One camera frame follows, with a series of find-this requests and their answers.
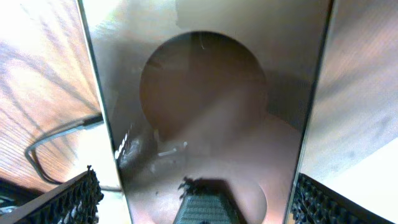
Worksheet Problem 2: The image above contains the black charger cable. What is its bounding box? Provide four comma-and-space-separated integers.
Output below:
24, 114, 122, 192

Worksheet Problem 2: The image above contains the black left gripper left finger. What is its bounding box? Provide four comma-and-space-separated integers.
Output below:
1, 165, 104, 224

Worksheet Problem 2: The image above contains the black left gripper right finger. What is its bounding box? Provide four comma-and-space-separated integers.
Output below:
290, 173, 390, 224

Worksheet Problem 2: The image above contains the rose gold Galaxy smartphone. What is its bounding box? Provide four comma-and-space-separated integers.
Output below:
78, 0, 333, 223

